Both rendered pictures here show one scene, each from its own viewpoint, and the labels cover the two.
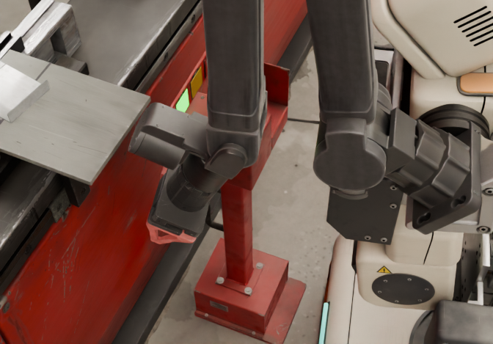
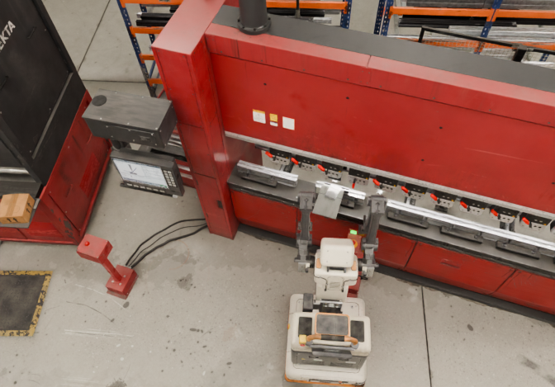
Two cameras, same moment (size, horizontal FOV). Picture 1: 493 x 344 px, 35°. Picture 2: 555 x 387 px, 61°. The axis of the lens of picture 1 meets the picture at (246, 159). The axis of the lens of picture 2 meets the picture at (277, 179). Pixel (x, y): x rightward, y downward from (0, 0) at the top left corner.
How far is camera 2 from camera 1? 2.67 m
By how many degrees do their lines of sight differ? 47
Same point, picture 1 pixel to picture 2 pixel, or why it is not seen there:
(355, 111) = (300, 236)
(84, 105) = (330, 207)
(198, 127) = not seen: hidden behind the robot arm
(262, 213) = (379, 285)
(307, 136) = (415, 298)
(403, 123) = (304, 247)
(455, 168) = (300, 257)
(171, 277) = not seen: hidden behind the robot
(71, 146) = (320, 207)
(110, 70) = (354, 213)
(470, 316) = (309, 299)
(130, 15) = not seen: hidden behind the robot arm
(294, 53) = (452, 289)
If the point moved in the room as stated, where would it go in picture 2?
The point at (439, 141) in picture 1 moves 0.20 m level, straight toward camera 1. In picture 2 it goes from (304, 254) to (274, 247)
